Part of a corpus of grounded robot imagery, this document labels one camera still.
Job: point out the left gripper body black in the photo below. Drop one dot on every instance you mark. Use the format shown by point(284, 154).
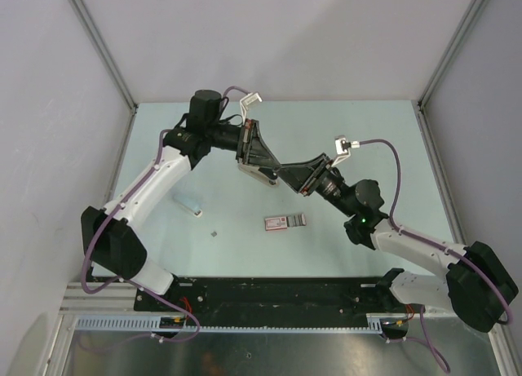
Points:
point(243, 140)

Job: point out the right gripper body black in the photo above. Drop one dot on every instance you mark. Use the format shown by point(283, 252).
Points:
point(320, 174)

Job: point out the beige black stapler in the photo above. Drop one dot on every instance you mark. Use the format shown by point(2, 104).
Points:
point(263, 175)

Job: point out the red white staple box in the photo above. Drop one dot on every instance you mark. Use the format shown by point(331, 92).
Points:
point(284, 222)

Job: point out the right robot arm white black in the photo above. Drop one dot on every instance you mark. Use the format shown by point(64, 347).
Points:
point(470, 281)

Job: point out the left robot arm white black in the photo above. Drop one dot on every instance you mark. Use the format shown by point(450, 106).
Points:
point(110, 234)

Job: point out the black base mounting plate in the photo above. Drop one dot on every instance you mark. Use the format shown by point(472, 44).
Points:
point(307, 303)

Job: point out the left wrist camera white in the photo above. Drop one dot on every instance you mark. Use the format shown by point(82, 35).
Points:
point(248, 101)

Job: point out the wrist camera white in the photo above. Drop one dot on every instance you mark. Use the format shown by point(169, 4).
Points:
point(248, 101)
point(343, 149)

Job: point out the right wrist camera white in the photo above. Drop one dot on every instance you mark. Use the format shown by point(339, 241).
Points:
point(343, 149)

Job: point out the aluminium frame rail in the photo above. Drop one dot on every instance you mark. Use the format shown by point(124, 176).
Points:
point(117, 297)

